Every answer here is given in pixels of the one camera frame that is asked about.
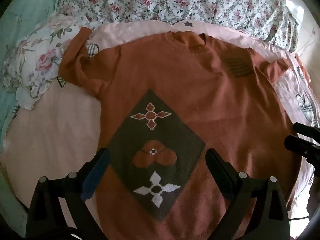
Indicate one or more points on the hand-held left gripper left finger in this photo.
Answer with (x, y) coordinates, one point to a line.
(96, 172)

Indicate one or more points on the pink heart print bed sheet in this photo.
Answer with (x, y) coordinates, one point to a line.
(50, 130)

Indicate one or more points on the small flower print quilt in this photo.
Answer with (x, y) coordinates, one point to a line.
(175, 0)

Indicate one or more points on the large flower print pillow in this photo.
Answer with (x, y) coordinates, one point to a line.
(42, 62)

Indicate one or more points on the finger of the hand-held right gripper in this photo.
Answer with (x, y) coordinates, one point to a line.
(308, 131)
(300, 145)

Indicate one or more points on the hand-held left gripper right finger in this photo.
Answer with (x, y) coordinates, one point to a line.
(217, 172)

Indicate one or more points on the orange knit sweater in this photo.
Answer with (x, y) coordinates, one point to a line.
(200, 92)

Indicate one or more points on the teal quilted blanket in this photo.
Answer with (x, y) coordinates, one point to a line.
(25, 10)

